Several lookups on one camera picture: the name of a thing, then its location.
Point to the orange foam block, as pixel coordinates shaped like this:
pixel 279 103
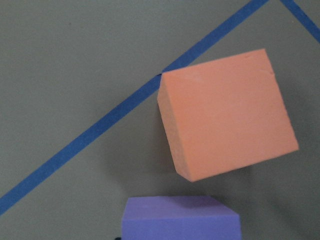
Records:
pixel 224 115

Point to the purple foam block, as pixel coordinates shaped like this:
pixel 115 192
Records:
pixel 179 218

